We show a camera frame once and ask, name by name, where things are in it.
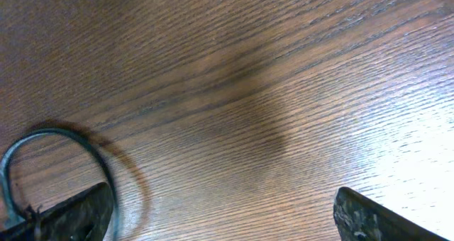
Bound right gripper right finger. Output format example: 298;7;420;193
333;186;447;241

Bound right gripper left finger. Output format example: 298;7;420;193
1;182;114;241

